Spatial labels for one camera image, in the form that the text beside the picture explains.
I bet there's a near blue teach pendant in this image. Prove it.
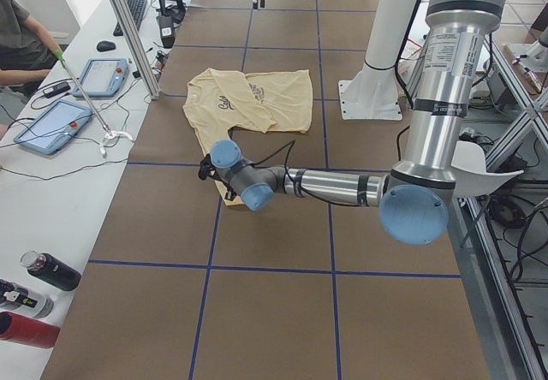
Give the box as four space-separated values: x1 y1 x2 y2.
13 99 92 155

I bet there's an aluminium frame post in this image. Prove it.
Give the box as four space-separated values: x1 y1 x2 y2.
110 0 160 100

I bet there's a green-handled grabber stick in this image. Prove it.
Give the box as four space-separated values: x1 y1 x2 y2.
54 50 134 157

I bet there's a black phone on desk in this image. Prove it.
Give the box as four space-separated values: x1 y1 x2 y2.
43 80 71 98

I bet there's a grey black water bottle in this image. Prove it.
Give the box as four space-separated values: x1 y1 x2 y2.
1 280 54 319

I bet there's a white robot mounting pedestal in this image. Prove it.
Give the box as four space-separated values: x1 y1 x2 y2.
338 0 420 121

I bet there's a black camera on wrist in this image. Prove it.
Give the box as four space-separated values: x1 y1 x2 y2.
198 153 220 181

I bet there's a black computer mouse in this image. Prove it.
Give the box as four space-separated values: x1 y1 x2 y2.
96 40 116 52

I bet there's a black power adapter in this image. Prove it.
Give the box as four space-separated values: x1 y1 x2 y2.
157 15 176 49

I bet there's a black computer keyboard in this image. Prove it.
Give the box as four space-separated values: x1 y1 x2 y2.
114 0 148 32

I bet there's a seated person dark shirt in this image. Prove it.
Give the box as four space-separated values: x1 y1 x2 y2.
1 0 62 97

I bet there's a far blue teach pendant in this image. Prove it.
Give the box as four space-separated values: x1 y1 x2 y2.
78 58 128 98

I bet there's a blue teach pendant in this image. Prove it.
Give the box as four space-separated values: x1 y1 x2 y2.
78 58 128 98
13 99 92 155

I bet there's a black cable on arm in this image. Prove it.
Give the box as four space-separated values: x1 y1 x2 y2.
252 140 369 208

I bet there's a cream long-sleeve graphic shirt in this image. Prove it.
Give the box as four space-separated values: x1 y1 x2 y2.
183 68 313 211

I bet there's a red water bottle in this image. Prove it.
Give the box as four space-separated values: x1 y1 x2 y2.
1 312 60 348

